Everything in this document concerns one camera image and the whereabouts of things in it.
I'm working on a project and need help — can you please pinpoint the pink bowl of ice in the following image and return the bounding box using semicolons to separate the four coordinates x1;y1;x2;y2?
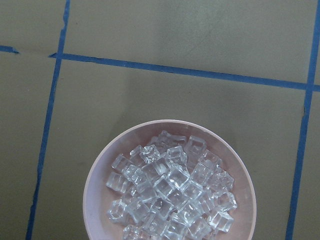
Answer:
82;119;257;240

